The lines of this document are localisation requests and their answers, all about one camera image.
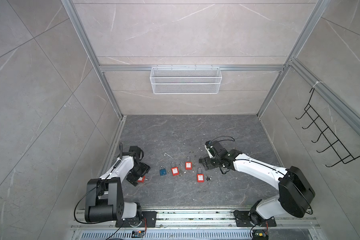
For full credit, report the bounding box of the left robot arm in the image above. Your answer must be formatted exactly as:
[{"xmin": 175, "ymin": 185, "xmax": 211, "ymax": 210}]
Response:
[{"xmin": 74, "ymin": 144, "xmax": 150, "ymax": 227}]

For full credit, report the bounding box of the white wire mesh basket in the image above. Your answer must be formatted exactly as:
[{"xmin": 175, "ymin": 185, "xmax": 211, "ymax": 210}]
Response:
[{"xmin": 150, "ymin": 67, "xmax": 222, "ymax": 95}]

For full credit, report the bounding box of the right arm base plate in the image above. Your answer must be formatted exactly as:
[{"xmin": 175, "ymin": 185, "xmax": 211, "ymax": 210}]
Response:
[{"xmin": 233, "ymin": 210, "xmax": 277, "ymax": 227}]

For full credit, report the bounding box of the black wire hook rack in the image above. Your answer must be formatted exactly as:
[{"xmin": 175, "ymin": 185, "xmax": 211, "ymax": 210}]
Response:
[{"xmin": 295, "ymin": 88, "xmax": 360, "ymax": 168}]

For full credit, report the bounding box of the aluminium rail front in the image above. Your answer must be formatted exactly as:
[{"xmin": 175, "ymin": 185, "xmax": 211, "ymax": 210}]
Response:
[{"xmin": 65, "ymin": 206, "xmax": 326, "ymax": 240}]

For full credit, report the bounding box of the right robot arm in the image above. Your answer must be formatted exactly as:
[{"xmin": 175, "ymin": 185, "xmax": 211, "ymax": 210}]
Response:
[{"xmin": 199, "ymin": 138, "xmax": 316, "ymax": 226}]

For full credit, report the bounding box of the red padlock long shackle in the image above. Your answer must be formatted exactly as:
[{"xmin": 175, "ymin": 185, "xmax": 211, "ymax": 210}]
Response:
[{"xmin": 185, "ymin": 157, "xmax": 193, "ymax": 170}]

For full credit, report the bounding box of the blue padlock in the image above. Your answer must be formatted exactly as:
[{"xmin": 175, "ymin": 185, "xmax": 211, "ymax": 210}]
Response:
[{"xmin": 160, "ymin": 166, "xmax": 167, "ymax": 176}]

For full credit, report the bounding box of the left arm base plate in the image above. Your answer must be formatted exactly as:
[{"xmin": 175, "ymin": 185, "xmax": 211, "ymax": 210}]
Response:
[{"xmin": 115, "ymin": 211, "xmax": 158, "ymax": 228}]

